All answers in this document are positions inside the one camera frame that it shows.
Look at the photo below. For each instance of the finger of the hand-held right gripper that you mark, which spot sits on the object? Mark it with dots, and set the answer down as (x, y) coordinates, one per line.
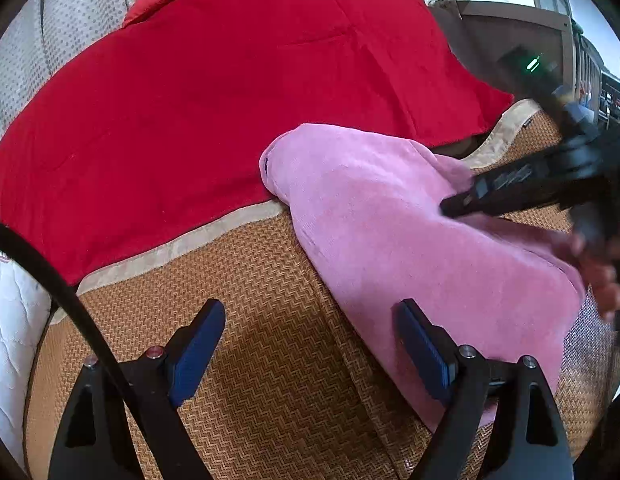
(505, 185)

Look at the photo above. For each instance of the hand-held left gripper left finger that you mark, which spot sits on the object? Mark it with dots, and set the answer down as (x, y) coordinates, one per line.
(199, 350)

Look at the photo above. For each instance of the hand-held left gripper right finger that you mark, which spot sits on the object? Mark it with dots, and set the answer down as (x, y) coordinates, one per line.
(422, 355)

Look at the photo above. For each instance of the person's right hand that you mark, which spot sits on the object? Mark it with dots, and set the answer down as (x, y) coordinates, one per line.
(602, 280)

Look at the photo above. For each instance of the dark storage shelf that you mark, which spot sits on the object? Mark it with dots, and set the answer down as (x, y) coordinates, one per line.
(610, 95)

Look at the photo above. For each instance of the woven bamboo mat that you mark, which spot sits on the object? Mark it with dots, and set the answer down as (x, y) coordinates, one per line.
(290, 360)

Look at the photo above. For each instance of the grey bed side panel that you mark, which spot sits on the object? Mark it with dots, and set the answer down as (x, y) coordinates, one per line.
(490, 30)

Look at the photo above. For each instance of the white quilted mattress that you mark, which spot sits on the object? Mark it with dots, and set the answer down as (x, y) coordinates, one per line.
(14, 320)

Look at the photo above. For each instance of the red blanket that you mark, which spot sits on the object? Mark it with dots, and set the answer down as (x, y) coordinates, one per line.
(214, 85)

